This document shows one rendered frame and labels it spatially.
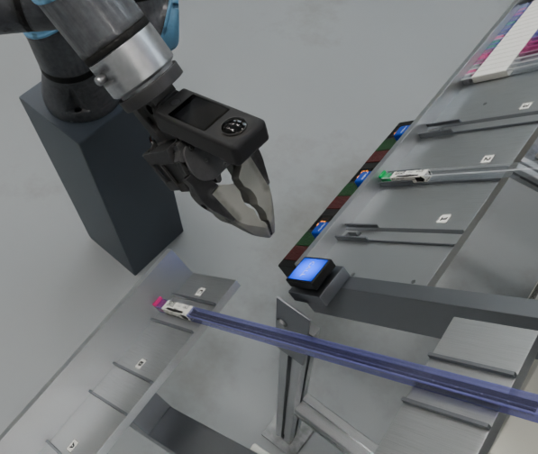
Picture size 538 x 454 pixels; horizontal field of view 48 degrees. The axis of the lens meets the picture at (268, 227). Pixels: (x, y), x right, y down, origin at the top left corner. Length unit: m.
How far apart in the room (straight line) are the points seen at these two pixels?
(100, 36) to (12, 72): 1.59
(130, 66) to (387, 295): 0.35
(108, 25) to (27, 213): 1.26
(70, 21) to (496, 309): 0.46
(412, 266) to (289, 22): 1.59
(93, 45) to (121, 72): 0.03
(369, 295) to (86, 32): 0.39
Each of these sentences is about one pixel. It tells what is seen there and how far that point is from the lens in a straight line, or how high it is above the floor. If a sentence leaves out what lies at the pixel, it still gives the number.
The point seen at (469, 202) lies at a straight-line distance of 0.75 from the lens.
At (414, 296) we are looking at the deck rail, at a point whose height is 0.87.
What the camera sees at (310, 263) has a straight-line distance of 0.72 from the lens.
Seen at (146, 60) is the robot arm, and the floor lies 1.02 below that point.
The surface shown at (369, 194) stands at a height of 0.73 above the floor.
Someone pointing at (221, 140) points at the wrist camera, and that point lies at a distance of 0.55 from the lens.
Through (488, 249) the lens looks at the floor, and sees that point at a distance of 1.73.
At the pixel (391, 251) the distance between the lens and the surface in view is 0.74.
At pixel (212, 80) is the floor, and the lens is 2.01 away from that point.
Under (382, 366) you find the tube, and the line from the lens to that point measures 0.48.
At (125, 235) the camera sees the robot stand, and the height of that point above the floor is 0.19.
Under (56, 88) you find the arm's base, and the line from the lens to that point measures 1.18.
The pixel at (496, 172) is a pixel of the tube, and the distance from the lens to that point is 0.76.
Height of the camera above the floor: 1.43
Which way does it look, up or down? 59 degrees down
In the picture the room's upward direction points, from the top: straight up
